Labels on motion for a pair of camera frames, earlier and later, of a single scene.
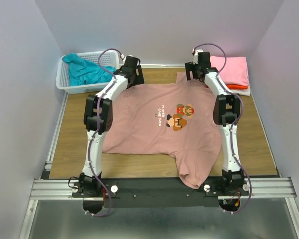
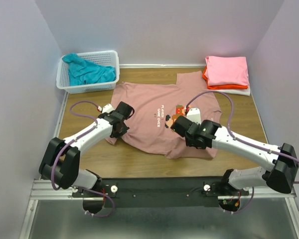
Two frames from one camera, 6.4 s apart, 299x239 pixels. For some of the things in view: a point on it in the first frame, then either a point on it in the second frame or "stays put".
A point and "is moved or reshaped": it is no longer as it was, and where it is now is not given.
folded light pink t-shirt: [235, 71] stays put
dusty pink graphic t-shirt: [176, 118] is moved or reshaped
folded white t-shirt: [243, 92] stays put
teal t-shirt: [82, 72] stays put
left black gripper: [138, 79] -> [123, 132]
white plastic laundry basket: [107, 58] stays put
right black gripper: [189, 66] -> [187, 143]
